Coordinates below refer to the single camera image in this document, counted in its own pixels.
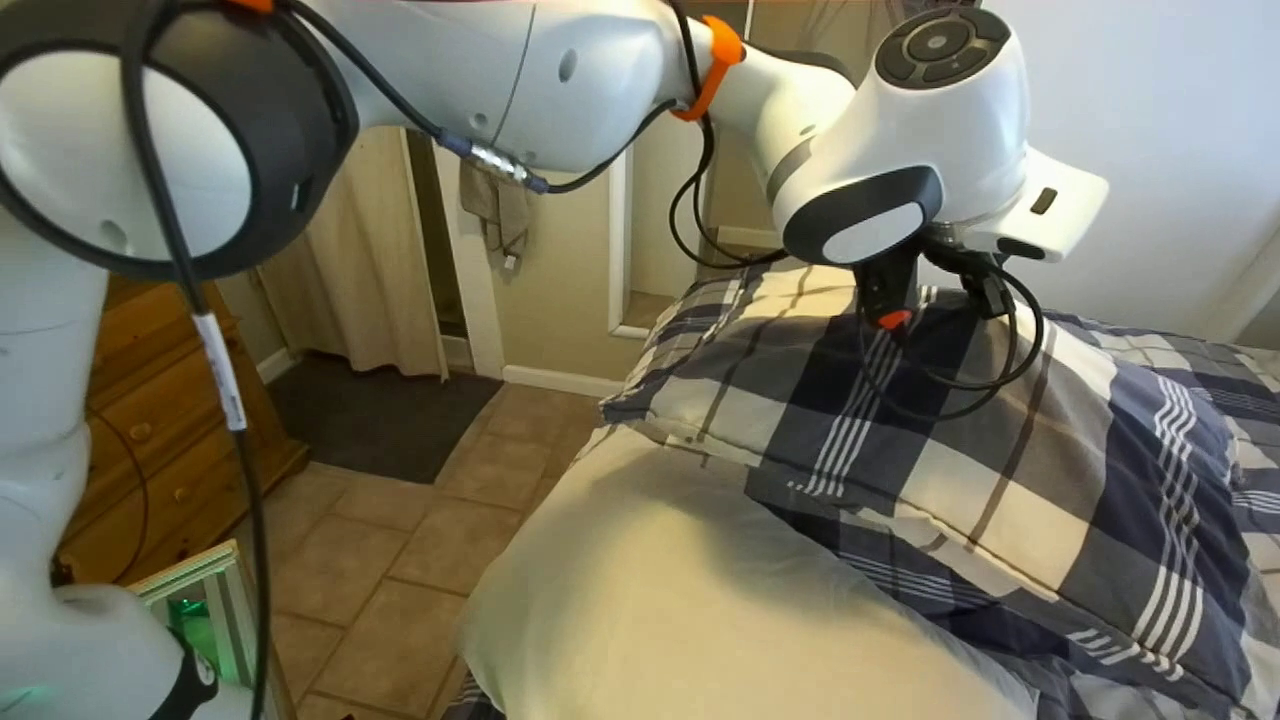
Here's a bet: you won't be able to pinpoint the black gripper orange accents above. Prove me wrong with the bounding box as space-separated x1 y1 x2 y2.
850 235 928 336

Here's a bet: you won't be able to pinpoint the large checked pillow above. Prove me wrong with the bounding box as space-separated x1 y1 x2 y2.
737 294 1280 716

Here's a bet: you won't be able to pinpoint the aluminium robot base platform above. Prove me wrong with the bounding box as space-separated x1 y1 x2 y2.
127 534 297 720

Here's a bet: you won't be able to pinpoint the checked duvet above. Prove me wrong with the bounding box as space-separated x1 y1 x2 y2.
601 255 1280 720

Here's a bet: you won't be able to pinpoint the white pillow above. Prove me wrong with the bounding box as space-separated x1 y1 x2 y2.
451 418 1045 720

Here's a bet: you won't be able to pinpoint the white closet door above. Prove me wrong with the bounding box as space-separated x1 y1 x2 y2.
991 0 1280 344

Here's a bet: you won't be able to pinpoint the beige curtain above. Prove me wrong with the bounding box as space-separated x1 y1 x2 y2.
250 124 451 385

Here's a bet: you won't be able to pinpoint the dark floor rug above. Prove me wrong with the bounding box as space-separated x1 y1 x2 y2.
263 351 507 486

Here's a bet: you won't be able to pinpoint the wooden dresser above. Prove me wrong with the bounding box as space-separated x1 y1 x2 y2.
50 270 310 591

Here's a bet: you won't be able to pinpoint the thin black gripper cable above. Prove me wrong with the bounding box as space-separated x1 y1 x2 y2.
661 23 1054 400

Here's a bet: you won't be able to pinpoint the white door frame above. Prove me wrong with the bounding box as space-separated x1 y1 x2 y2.
429 136 512 385

